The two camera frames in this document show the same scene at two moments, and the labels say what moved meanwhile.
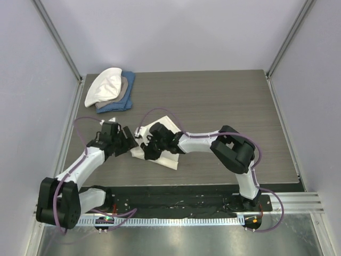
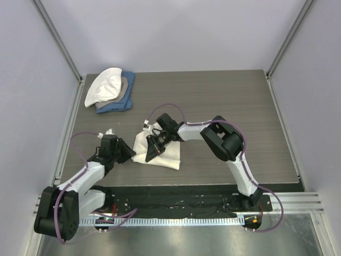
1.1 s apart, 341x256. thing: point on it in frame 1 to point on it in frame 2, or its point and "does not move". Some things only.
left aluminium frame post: (55, 36) does not move
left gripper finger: (130, 141) to (124, 152)
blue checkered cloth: (126, 103) does not move
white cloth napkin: (166, 158) does not move
